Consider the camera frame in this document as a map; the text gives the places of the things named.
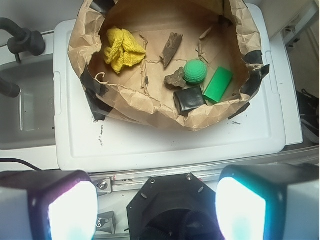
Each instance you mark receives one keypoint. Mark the black octagonal mount plate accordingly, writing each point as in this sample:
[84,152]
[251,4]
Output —
[173,207]

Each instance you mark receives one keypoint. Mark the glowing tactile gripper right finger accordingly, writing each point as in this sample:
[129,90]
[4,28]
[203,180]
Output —
[269,202]

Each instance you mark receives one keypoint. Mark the brown wood bark piece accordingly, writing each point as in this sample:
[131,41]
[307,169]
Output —
[171,47]

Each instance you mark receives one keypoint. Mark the small brown rock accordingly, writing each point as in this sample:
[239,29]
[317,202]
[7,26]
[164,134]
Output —
[175,80]

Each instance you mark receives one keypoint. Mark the yellow knitted cloth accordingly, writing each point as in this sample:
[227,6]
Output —
[123,50]

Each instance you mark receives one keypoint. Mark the brown paper bag tray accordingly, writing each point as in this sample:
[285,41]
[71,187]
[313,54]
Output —
[222,33]

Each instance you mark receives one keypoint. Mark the white plastic bin lid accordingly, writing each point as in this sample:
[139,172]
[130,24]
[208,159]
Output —
[117,145]

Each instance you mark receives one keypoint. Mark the green golf ball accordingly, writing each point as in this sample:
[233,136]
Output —
[195,72]

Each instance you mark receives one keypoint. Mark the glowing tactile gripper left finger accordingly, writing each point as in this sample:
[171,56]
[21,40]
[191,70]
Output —
[47,205]

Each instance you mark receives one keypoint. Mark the black box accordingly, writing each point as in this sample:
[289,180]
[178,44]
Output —
[187,100]

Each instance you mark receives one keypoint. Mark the green rectangular block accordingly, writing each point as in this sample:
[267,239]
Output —
[218,85]

